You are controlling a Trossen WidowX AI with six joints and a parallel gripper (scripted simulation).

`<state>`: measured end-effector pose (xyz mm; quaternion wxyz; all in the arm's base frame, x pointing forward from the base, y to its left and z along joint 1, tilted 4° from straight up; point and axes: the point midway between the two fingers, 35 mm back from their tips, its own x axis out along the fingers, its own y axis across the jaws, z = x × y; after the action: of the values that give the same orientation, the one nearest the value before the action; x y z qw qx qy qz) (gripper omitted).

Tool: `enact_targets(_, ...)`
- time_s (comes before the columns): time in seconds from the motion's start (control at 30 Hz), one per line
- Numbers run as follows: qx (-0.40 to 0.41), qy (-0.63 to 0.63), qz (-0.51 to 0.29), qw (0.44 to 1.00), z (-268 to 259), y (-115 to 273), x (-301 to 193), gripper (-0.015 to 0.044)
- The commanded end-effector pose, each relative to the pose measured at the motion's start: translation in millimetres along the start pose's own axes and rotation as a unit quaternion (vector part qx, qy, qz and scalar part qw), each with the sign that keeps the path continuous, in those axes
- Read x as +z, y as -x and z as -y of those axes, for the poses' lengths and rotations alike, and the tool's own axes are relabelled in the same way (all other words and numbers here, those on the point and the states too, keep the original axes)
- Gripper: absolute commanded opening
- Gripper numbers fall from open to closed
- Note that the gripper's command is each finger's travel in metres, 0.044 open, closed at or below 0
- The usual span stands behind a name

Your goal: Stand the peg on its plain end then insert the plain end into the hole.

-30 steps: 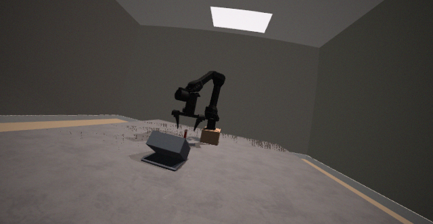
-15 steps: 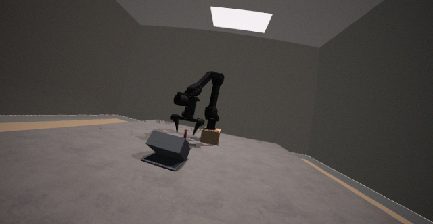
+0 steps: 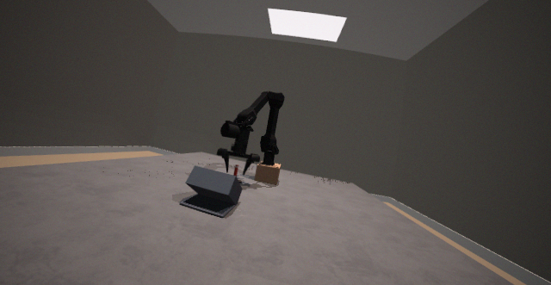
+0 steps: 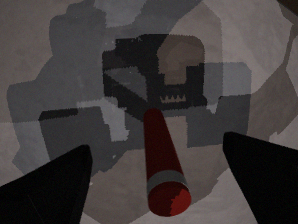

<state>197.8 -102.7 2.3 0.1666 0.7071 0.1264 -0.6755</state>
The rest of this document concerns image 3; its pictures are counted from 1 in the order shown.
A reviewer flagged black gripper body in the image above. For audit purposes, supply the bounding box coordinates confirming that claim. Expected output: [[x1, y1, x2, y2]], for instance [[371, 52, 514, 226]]
[[216, 139, 260, 162]]

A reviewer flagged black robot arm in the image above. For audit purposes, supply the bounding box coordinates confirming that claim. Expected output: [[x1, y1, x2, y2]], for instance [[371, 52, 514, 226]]
[[220, 91, 284, 166]]

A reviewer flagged grey square panel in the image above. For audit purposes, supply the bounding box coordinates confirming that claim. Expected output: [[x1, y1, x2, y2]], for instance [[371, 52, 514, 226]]
[[179, 166, 243, 218]]

